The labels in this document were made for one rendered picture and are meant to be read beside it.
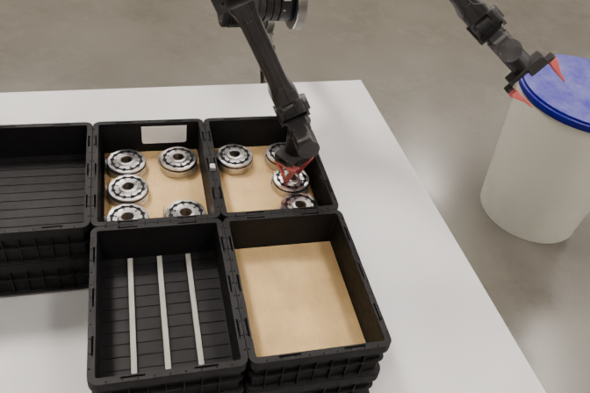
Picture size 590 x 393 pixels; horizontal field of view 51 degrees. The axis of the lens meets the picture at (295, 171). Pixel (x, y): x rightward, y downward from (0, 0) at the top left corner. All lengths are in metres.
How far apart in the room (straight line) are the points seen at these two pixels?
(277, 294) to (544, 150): 1.62
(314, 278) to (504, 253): 1.61
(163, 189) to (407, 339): 0.75
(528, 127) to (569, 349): 0.91
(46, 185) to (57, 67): 2.09
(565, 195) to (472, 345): 1.36
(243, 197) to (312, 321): 0.43
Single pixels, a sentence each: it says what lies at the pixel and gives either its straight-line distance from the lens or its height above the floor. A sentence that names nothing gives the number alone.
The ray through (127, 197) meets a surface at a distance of 1.64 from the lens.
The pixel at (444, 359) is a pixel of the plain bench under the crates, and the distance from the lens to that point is 1.63.
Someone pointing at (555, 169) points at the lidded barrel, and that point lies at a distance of 2.82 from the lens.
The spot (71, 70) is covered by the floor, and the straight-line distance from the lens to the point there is 3.76.
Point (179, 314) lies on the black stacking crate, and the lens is 1.43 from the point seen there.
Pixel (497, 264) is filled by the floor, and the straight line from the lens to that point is 2.93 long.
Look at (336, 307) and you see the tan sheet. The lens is 1.47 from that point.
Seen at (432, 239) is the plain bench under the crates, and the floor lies 0.70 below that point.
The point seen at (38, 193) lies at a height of 0.83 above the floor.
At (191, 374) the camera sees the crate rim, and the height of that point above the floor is 0.92.
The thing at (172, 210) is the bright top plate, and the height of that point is 0.86.
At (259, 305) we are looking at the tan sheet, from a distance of 1.45.
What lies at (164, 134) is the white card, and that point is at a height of 0.89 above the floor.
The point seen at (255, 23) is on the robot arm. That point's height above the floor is 1.37.
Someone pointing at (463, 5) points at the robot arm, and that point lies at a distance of 1.56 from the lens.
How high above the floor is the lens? 1.99
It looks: 40 degrees down
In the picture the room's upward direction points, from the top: 9 degrees clockwise
